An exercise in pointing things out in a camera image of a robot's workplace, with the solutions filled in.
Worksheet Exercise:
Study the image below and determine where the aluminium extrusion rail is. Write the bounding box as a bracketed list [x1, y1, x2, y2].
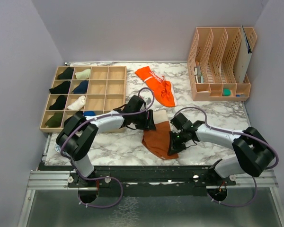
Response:
[27, 170, 279, 190]

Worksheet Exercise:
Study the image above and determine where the black rolled underwear second row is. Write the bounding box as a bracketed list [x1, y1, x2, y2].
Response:
[49, 81, 71, 94]

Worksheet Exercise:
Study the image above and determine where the light green rolled underwear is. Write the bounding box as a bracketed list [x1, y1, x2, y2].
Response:
[75, 69, 91, 80]

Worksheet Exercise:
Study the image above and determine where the dark green rolled underwear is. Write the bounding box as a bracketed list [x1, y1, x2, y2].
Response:
[45, 113, 63, 128]

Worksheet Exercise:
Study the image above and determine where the black rolled underwear top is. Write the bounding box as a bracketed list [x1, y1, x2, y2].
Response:
[57, 67, 74, 80]

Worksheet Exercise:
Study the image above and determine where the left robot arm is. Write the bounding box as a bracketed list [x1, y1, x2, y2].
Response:
[56, 95, 156, 187]

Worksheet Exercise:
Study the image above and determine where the wooden compartment organizer tray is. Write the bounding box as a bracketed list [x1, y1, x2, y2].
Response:
[40, 66, 127, 133]

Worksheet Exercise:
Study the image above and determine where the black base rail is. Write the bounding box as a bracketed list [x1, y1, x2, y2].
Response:
[37, 165, 237, 197]

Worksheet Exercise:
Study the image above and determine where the green object in rack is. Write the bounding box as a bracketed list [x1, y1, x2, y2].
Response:
[222, 88, 231, 96]

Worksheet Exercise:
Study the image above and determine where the navy rolled underwear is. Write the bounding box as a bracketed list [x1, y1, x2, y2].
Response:
[72, 80, 89, 94]

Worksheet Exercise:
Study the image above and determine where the white board in rack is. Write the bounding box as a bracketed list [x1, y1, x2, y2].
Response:
[234, 26, 252, 83]

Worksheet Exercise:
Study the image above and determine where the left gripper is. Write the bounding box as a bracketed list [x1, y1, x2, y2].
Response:
[133, 109, 156, 131]

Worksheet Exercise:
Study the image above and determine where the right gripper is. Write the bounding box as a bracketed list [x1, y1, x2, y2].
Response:
[169, 131, 188, 157]

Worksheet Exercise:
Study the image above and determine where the rust brown underwear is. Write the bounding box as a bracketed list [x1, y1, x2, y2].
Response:
[142, 110, 178, 160]

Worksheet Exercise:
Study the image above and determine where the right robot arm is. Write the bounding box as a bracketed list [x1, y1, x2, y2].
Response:
[167, 113, 279, 185]

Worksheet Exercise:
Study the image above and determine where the blue white round tin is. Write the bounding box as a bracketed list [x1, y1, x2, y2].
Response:
[54, 143, 61, 153]

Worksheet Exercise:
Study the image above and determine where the blue rolled underwear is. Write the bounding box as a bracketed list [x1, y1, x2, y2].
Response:
[83, 111, 96, 116]

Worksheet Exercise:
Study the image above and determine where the bright orange underwear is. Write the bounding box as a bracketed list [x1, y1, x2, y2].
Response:
[135, 66, 177, 107]

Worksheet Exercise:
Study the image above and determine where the black rolled underwear third row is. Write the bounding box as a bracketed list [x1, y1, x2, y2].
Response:
[48, 95, 67, 110]

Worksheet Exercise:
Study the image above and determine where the white rolled underwear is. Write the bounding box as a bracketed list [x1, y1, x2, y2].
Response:
[66, 96, 86, 111]

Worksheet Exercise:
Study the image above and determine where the pink plastic file rack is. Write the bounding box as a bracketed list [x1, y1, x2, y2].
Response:
[187, 27, 257, 101]

